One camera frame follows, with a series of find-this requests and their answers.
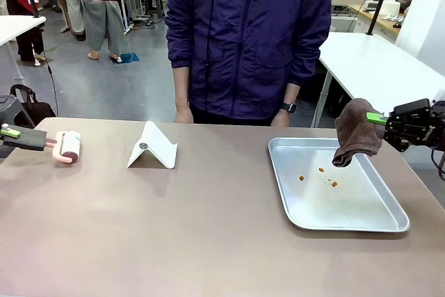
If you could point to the brown towel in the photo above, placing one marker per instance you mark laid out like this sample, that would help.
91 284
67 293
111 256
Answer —
356 133

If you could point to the person's right hand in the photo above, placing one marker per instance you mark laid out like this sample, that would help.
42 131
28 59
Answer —
183 115

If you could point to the pink lint roller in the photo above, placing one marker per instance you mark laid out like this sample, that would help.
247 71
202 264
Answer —
67 146

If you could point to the person's left hand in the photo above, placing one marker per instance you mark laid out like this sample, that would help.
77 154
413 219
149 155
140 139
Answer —
280 120

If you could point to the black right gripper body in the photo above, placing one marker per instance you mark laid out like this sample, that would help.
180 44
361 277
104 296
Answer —
415 126

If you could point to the person in navy jacket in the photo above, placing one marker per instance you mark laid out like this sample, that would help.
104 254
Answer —
247 36

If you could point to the person in beige trousers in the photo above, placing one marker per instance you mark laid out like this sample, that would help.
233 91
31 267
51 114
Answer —
73 1

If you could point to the wooden counter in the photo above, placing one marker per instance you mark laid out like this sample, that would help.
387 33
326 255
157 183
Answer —
380 18

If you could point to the small white table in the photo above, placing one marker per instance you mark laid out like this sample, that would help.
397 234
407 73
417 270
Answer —
15 29

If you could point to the person's right forearm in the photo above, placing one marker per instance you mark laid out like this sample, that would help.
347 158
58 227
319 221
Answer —
181 86

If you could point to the teal cloth on floor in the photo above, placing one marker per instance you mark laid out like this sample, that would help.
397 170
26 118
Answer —
128 57

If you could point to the large white table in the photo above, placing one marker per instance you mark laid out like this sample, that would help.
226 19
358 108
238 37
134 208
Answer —
375 64

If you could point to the person in grey wide trousers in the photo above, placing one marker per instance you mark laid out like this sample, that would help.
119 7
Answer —
102 8

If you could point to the person's left forearm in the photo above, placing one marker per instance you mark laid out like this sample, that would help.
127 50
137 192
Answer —
292 93

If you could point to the black bag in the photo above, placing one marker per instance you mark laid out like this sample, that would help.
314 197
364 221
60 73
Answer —
34 109

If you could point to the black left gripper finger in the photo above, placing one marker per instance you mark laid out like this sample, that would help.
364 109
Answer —
28 140
10 132

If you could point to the black trousers of person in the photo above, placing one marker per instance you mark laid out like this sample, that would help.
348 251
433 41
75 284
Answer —
233 119

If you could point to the black wrist watch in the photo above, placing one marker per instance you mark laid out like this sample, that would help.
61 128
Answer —
289 107

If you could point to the silver metal tray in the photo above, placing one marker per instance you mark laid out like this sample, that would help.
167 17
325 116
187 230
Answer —
333 189

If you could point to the white folded stand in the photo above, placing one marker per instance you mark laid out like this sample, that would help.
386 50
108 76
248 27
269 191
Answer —
153 151

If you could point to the person in white shirt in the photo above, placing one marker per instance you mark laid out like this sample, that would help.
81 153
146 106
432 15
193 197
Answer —
22 8

